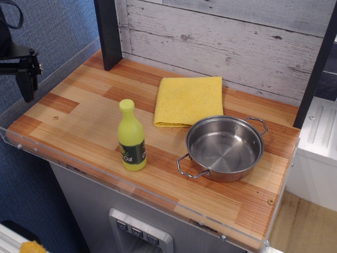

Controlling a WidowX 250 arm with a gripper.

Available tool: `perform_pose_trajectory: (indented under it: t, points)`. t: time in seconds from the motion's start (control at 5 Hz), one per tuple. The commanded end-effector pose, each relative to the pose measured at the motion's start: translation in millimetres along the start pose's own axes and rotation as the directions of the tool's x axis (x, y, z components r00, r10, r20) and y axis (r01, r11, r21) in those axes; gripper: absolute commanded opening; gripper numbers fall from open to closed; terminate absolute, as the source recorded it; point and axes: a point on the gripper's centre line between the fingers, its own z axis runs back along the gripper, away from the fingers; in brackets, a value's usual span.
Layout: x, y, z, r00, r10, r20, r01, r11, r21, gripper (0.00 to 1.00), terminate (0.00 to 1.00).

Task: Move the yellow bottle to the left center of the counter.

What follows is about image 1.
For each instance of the white aluminium frame corner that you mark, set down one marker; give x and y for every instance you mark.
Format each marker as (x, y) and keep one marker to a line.
(12, 237)

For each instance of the orange object bottom left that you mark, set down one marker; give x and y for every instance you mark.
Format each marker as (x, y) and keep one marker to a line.
(32, 247)

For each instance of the black vertical post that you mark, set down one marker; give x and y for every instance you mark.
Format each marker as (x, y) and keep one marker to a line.
(318, 68)
(108, 29)

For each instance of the silver dispenser panel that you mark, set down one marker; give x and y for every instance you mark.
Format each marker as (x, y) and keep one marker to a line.
(134, 235)

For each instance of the clear acrylic table guard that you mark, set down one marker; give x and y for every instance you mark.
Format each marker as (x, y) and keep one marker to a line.
(76, 125)

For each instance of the white toy sink unit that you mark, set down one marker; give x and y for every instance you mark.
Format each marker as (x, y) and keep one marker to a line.
(312, 175)

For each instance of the black right vertical post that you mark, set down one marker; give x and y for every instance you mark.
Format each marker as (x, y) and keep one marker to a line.
(318, 68)

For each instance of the yellow folded cloth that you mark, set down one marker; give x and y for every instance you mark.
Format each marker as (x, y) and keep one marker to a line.
(182, 101)

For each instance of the black left vertical post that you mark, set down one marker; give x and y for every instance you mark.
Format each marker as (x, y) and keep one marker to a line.
(108, 29)

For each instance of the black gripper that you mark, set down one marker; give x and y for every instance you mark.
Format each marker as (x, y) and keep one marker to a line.
(22, 61)

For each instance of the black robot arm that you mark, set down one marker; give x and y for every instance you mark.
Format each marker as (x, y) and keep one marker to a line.
(6, 37)

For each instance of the grey toy fridge cabinet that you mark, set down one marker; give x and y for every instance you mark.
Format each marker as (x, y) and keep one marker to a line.
(90, 202)

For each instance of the yellow-green olive oil bottle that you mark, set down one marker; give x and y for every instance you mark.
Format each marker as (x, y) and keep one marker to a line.
(131, 138)

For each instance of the stainless steel pot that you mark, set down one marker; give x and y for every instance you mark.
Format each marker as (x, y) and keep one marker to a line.
(223, 148)

